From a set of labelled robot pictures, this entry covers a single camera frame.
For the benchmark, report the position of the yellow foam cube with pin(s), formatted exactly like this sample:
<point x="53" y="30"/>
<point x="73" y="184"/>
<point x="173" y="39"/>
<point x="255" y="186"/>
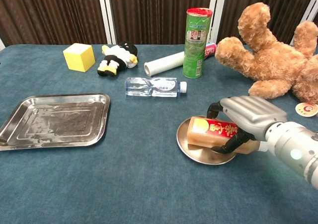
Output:
<point x="78" y="57"/>

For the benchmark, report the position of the round steel plate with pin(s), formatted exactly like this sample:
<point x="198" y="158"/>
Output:
<point x="206" y="157"/>

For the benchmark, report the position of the brown drink bottle red label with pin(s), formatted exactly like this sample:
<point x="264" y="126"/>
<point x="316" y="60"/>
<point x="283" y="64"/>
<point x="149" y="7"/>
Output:
<point x="213" y="132"/>

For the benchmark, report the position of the white plastic wrap roll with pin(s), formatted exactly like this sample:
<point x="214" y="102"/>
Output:
<point x="164" y="63"/>

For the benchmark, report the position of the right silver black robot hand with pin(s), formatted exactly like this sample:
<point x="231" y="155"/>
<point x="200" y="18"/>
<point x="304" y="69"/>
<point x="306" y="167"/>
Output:
<point x="253" y="114"/>

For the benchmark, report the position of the green chips can red lid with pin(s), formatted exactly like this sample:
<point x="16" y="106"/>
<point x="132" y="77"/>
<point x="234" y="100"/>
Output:
<point x="195" y="45"/>

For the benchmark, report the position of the clear plastic water bottle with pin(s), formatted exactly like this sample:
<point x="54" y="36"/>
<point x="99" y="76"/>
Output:
<point x="151" y="86"/>

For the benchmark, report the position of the brown teddy bear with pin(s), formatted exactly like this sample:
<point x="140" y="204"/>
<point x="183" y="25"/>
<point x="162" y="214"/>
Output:
<point x="273" y="60"/>

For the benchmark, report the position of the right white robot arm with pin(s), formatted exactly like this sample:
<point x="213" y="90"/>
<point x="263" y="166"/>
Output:
<point x="293" y="147"/>

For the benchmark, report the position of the blue felt table cover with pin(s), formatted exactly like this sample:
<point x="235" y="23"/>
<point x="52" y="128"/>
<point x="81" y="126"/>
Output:
<point x="124" y="179"/>

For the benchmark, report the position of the black white plush doll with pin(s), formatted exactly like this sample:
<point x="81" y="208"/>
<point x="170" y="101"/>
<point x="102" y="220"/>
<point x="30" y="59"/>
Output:
<point x="116" y="57"/>

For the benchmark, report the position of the rectangular steel tray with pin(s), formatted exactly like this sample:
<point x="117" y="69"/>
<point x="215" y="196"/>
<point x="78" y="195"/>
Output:
<point x="54" y="121"/>

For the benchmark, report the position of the brown folding partition screen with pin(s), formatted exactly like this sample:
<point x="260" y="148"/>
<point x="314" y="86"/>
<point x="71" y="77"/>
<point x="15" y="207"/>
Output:
<point x="159" y="13"/>

